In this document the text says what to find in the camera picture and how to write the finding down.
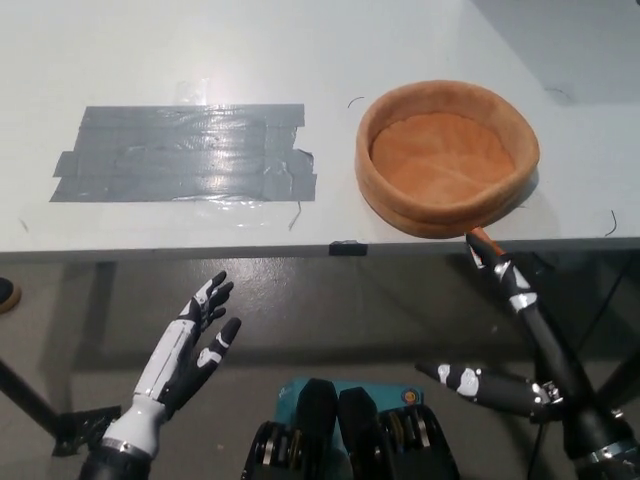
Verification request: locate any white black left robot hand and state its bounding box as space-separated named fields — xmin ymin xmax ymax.
xmin=102 ymin=271 xmax=243 ymax=458

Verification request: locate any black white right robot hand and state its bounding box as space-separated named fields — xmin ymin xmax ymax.
xmin=414 ymin=233 xmax=637 ymax=459

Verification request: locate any black teal robot torso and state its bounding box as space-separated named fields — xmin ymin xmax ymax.
xmin=242 ymin=377 xmax=462 ymax=480

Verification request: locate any orange soft plush plate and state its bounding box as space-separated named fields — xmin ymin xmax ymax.
xmin=354 ymin=78 xmax=542 ymax=257

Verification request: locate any dark shoe with tan sole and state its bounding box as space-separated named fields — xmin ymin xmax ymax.
xmin=0 ymin=277 xmax=22 ymax=315

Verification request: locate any small black tape piece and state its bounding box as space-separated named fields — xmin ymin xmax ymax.
xmin=328 ymin=239 xmax=369 ymax=257

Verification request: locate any grey duct tape patch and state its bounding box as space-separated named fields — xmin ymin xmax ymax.
xmin=48 ymin=103 xmax=320 ymax=204

